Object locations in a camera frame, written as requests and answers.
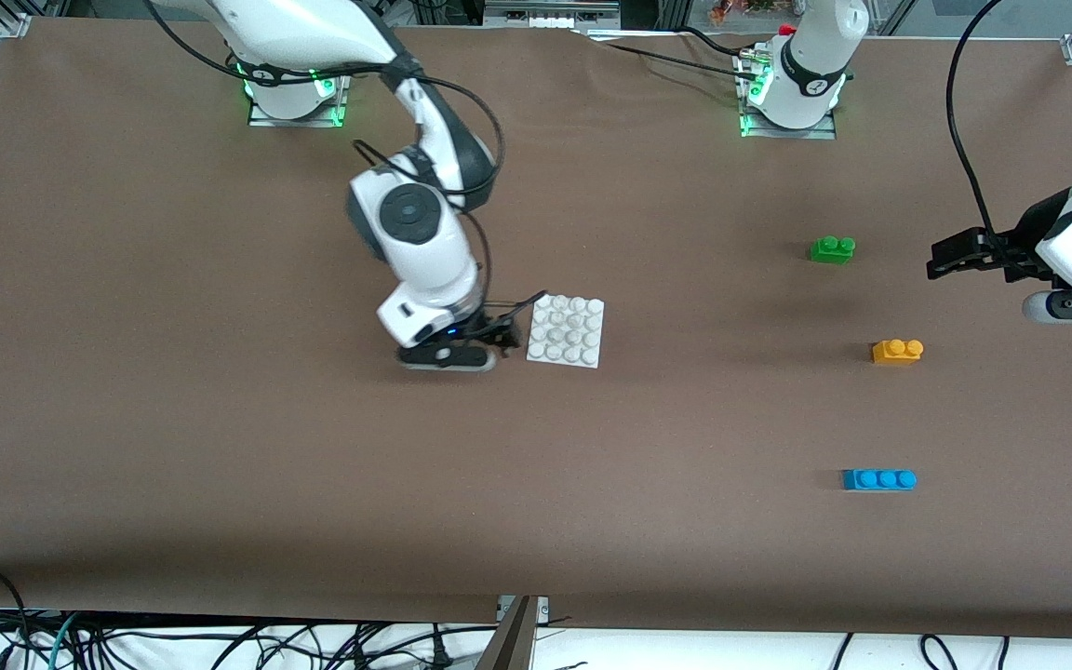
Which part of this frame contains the white studded base plate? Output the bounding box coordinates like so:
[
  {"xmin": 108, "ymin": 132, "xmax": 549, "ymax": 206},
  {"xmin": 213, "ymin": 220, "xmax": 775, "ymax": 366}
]
[{"xmin": 526, "ymin": 294, "xmax": 606, "ymax": 369}]

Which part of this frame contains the blue three-stud toy block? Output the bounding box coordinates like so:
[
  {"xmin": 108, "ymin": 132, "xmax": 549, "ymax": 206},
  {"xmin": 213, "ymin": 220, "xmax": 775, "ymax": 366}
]
[{"xmin": 841, "ymin": 469, "xmax": 918, "ymax": 492}]

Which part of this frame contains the brown table cover mat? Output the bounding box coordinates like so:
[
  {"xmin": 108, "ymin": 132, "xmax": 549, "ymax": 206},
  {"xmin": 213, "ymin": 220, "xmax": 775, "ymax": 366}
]
[{"xmin": 0, "ymin": 17, "xmax": 1072, "ymax": 641}]

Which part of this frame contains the grey power strip box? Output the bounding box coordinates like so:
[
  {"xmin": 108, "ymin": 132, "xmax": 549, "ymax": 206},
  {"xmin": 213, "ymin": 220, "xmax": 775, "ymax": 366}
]
[{"xmin": 483, "ymin": 0, "xmax": 623, "ymax": 31}]

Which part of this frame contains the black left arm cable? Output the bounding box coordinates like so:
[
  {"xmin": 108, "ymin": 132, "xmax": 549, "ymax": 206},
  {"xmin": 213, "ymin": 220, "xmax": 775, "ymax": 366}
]
[{"xmin": 945, "ymin": 0, "xmax": 1007, "ymax": 245}]

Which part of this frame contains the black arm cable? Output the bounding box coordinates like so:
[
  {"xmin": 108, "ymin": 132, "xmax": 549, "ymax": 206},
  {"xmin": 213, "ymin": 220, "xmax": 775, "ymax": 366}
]
[
  {"xmin": 945, "ymin": 0, "xmax": 1007, "ymax": 245},
  {"xmin": 147, "ymin": 0, "xmax": 548, "ymax": 322}
]

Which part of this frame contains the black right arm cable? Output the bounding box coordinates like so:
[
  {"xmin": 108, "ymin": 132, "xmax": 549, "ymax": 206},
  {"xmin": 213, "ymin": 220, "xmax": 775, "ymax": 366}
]
[{"xmin": 147, "ymin": 0, "xmax": 548, "ymax": 322}]

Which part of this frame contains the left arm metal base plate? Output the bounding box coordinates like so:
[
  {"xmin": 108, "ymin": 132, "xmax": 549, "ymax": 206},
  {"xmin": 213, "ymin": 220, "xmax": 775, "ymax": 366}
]
[{"xmin": 737, "ymin": 51, "xmax": 838, "ymax": 141}]

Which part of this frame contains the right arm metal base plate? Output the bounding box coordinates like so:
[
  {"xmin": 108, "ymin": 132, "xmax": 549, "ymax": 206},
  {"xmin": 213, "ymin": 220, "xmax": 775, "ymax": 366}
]
[{"xmin": 248, "ymin": 76, "xmax": 351, "ymax": 128}]

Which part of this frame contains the silver metal bracket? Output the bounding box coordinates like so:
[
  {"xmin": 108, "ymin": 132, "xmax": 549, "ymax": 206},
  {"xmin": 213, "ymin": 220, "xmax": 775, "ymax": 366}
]
[{"xmin": 496, "ymin": 596, "xmax": 550, "ymax": 626}]

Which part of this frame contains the dark grey metal post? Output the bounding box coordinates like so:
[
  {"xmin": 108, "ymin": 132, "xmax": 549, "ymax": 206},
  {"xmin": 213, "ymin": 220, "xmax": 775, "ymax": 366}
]
[{"xmin": 476, "ymin": 596, "xmax": 539, "ymax": 670}]

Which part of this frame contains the thin black table cable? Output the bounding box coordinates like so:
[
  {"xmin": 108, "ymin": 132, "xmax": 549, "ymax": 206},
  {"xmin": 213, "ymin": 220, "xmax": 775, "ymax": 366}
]
[{"xmin": 583, "ymin": 37, "xmax": 746, "ymax": 75}]

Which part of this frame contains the thick black table cable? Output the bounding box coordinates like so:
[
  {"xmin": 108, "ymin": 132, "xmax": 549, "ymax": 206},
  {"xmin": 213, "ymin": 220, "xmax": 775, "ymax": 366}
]
[{"xmin": 680, "ymin": 26, "xmax": 762, "ymax": 55}]

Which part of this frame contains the teal floor cable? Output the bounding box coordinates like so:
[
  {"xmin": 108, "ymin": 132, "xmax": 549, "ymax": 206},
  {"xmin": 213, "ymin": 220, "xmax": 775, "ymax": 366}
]
[{"xmin": 47, "ymin": 612, "xmax": 83, "ymax": 670}]

